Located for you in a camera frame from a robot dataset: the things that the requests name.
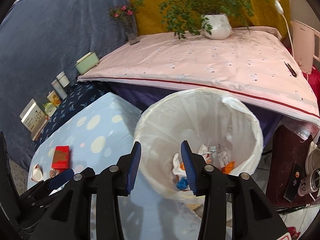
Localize orange plastic bag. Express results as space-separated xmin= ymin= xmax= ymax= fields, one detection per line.
xmin=221 ymin=161 xmax=235 ymax=174

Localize round red white paper cup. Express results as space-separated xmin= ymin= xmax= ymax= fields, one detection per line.
xmin=30 ymin=164 xmax=43 ymax=183

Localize dark red scrunchie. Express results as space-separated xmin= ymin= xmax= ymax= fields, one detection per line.
xmin=49 ymin=169 xmax=60 ymax=178

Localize white lined trash bin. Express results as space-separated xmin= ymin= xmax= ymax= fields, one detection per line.
xmin=134 ymin=88 xmax=264 ymax=204

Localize smartphone on dark stool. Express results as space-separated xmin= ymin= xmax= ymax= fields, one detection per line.
xmin=284 ymin=163 xmax=304 ymax=203

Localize metal thermos cup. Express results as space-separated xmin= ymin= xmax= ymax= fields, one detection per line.
xmin=298 ymin=148 xmax=319 ymax=196

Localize light blue dotted tablecloth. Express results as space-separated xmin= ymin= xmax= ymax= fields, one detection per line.
xmin=29 ymin=93 xmax=201 ymax=239

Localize white open gift box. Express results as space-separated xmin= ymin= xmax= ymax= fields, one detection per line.
xmin=20 ymin=99 xmax=48 ymax=141

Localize green white small packet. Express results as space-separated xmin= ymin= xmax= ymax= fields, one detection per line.
xmin=43 ymin=102 xmax=57 ymax=117

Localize orange patterned small box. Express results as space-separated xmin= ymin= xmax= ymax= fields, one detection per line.
xmin=47 ymin=90 xmax=61 ymax=108

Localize navy floral cloth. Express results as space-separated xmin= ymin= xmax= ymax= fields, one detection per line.
xmin=35 ymin=81 xmax=113 ymax=150

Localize tall white tube bottle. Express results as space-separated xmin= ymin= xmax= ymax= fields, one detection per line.
xmin=52 ymin=79 xmax=67 ymax=100

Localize white cylindrical jar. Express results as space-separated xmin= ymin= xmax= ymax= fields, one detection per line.
xmin=56 ymin=71 xmax=70 ymax=88

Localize black hair clip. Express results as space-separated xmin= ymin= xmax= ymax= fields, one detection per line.
xmin=285 ymin=62 xmax=297 ymax=77

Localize pink bed sheet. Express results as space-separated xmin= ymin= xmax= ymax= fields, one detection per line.
xmin=79 ymin=29 xmax=319 ymax=125

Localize mint green tissue box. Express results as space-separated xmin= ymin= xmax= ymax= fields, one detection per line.
xmin=75 ymin=52 xmax=99 ymax=74

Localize blue grey hanging blanket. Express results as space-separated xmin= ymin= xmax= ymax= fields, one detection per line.
xmin=1 ymin=0 xmax=127 ymax=170

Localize pink electric kettle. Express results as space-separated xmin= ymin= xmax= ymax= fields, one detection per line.
xmin=291 ymin=20 xmax=319 ymax=74

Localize glass vase pink flowers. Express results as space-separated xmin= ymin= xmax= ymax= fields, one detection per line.
xmin=110 ymin=5 xmax=140 ymax=45

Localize potted green plant white pot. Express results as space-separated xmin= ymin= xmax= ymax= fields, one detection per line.
xmin=139 ymin=0 xmax=266 ymax=41

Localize yellow hanging cloth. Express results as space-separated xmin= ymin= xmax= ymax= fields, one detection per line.
xmin=130 ymin=0 xmax=291 ymax=37

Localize white cord with switch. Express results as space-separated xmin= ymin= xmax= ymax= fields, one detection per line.
xmin=268 ymin=0 xmax=295 ymax=58

